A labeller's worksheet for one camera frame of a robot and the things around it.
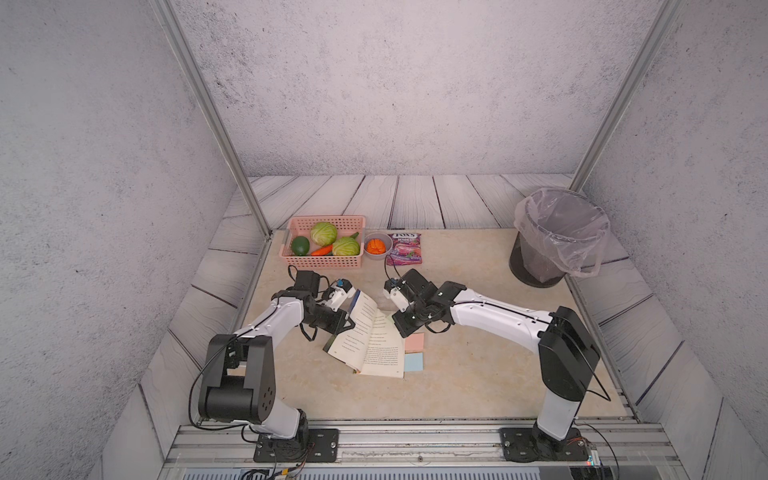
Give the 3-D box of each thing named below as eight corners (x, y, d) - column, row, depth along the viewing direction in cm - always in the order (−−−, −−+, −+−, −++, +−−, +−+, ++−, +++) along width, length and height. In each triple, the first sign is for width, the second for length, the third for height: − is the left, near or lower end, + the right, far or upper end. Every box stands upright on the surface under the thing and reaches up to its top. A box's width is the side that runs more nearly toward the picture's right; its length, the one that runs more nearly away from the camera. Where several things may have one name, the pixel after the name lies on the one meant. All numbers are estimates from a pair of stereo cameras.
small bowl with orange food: (371, 264, 110) (371, 255, 106) (359, 248, 115) (358, 238, 111) (396, 253, 113) (396, 244, 110) (383, 237, 119) (382, 228, 115)
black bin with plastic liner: (512, 296, 103) (540, 244, 83) (496, 242, 120) (516, 187, 100) (581, 296, 103) (626, 243, 83) (555, 242, 120) (587, 187, 100)
